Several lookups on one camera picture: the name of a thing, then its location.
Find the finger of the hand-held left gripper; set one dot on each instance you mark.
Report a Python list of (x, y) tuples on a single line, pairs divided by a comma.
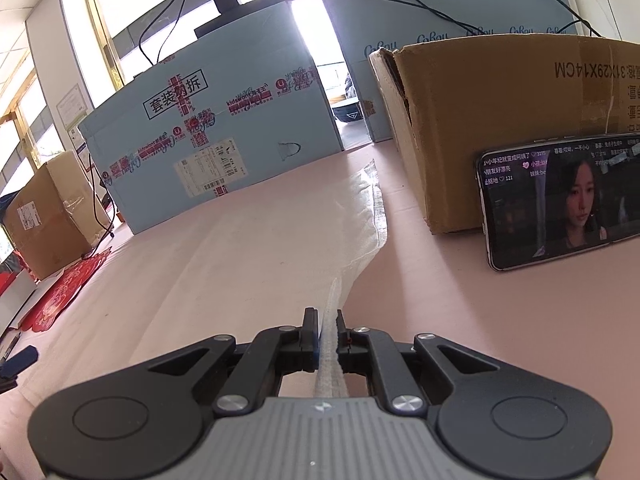
[(17, 361)]

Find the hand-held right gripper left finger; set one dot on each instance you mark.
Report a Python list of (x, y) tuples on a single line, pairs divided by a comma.
[(316, 345)]

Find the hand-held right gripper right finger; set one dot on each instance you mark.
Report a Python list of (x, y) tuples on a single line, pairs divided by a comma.
[(341, 341)]

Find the white woven shopping bag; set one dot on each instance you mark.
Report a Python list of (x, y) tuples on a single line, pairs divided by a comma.
[(300, 240)]

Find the black bag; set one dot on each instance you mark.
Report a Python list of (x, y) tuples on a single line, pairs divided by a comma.
[(347, 110)]

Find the red printed cloth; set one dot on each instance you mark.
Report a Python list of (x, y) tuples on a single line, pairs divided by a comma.
[(65, 290)]

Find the closed brown cardboard box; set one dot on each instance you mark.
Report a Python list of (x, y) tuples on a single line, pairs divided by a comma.
[(50, 220)]

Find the blue cardboard box with tape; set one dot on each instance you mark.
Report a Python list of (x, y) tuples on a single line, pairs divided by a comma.
[(250, 160)]

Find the black smartphone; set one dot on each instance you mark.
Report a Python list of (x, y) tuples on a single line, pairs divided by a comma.
[(550, 200)]

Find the open brown cardboard box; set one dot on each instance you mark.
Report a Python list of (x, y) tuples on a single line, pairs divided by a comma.
[(475, 110)]

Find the plain blue cardboard box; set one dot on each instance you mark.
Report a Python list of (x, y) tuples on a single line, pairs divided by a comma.
[(400, 20)]

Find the framed wall notice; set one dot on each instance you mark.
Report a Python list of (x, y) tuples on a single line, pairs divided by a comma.
[(72, 105)]

